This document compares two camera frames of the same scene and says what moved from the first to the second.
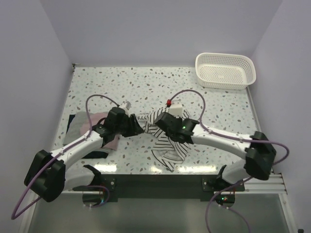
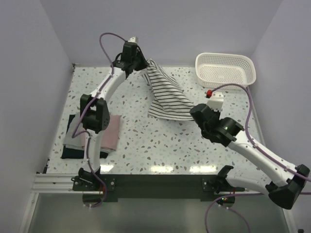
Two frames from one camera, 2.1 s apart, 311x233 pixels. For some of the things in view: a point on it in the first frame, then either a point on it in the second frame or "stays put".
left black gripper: (135, 128) to (144, 63)
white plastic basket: (225, 71) stays put
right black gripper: (180, 119) to (217, 112)
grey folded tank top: (74, 133) stays put
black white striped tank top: (159, 123) to (169, 101)
